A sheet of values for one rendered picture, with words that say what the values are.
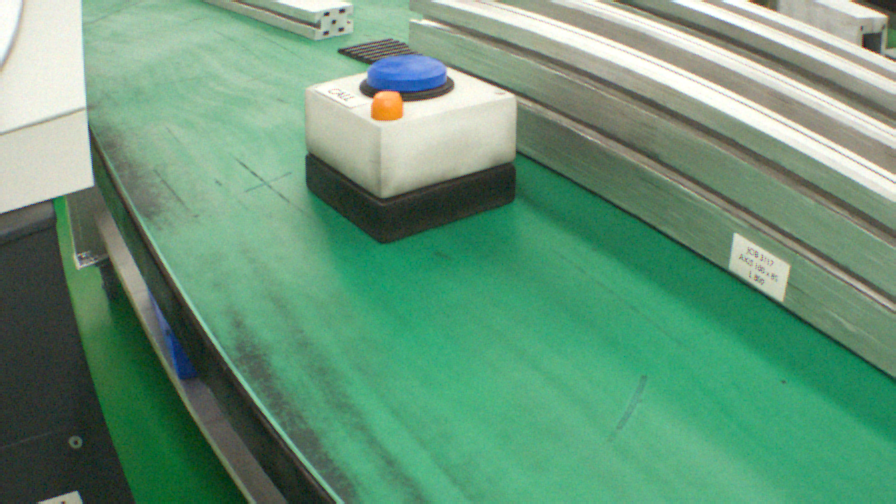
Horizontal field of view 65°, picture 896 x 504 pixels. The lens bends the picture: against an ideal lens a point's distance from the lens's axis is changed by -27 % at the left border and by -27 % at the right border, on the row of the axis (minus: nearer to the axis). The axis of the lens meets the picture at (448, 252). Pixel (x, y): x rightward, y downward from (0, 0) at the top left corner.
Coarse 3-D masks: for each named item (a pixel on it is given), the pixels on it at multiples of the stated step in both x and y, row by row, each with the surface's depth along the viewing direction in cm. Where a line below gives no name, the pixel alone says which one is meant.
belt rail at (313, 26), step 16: (208, 0) 98; (224, 0) 94; (240, 0) 91; (256, 0) 86; (272, 0) 82; (288, 0) 81; (304, 0) 80; (320, 0) 80; (336, 0) 79; (256, 16) 86; (272, 16) 83; (288, 16) 81; (304, 16) 77; (320, 16) 76; (336, 16) 77; (304, 32) 78; (320, 32) 77; (336, 32) 78
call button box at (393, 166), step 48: (336, 96) 44; (432, 96) 44; (480, 96) 44; (336, 144) 44; (384, 144) 41; (432, 144) 43; (480, 144) 44; (336, 192) 46; (384, 192) 42; (432, 192) 44; (480, 192) 46; (384, 240) 43
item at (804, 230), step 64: (448, 0) 54; (512, 0) 60; (576, 0) 56; (448, 64) 58; (512, 64) 51; (576, 64) 46; (640, 64) 43; (704, 64) 47; (576, 128) 48; (640, 128) 44; (704, 128) 41; (768, 128) 36; (832, 128) 40; (640, 192) 45; (704, 192) 42; (768, 192) 37; (832, 192) 34; (704, 256) 42; (768, 256) 38; (832, 256) 34; (832, 320) 35
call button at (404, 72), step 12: (384, 60) 45; (396, 60) 45; (408, 60) 45; (420, 60) 45; (432, 60) 45; (372, 72) 44; (384, 72) 44; (396, 72) 43; (408, 72) 43; (420, 72) 43; (432, 72) 44; (444, 72) 44; (372, 84) 44; (384, 84) 44; (396, 84) 43; (408, 84) 43; (420, 84) 43; (432, 84) 44
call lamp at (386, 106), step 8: (376, 96) 41; (384, 96) 41; (392, 96) 41; (376, 104) 41; (384, 104) 41; (392, 104) 41; (400, 104) 41; (376, 112) 41; (384, 112) 41; (392, 112) 41; (400, 112) 41; (384, 120) 41; (392, 120) 41
